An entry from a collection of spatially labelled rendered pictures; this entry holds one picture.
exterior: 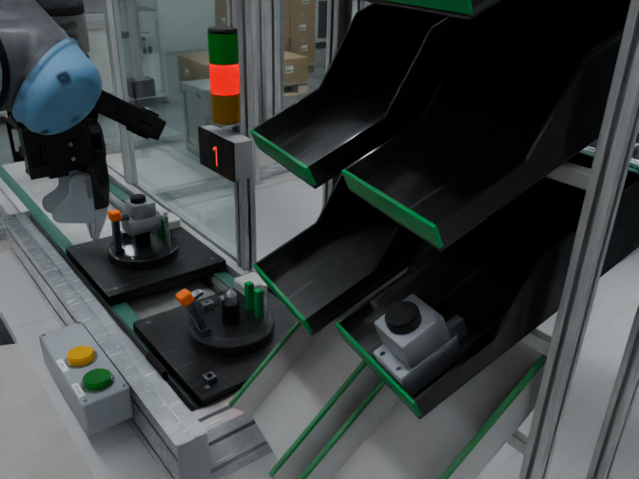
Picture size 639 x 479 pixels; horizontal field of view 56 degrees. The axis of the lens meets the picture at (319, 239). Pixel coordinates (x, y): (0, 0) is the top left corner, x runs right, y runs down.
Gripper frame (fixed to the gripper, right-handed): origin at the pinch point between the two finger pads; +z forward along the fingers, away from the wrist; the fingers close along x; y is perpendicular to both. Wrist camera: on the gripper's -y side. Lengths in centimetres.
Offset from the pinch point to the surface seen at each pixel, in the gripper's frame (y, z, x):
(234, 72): -32.2, -11.5, -21.7
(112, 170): -35, 28, -95
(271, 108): -99, 22, -110
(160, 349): -8.7, 26.2, -7.4
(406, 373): -11.2, 1.1, 40.8
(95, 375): 1.6, 26.0, -6.7
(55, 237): -9, 29, -62
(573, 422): -59, 37, 35
